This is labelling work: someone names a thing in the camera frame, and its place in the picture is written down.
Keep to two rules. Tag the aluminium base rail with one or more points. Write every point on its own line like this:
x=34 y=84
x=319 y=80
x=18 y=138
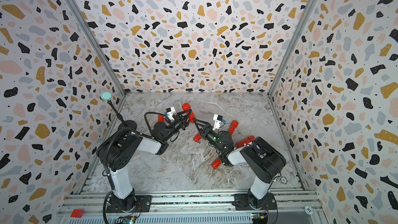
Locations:
x=282 y=206

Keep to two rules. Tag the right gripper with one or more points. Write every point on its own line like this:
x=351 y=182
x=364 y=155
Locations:
x=207 y=135

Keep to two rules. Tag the microphone stand green head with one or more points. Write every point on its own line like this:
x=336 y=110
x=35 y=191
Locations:
x=107 y=96

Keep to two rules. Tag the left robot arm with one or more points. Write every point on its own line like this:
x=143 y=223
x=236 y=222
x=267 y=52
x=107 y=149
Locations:
x=116 y=152

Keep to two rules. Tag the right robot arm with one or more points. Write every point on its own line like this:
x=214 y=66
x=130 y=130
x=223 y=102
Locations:
x=264 y=160

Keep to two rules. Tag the red block on rail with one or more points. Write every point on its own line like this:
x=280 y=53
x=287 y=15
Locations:
x=77 y=213

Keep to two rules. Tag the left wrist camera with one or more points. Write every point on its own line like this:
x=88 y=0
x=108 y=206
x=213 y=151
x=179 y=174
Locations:
x=170 y=112

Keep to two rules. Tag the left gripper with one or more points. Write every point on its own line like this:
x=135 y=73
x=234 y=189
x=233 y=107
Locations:
x=179 y=120

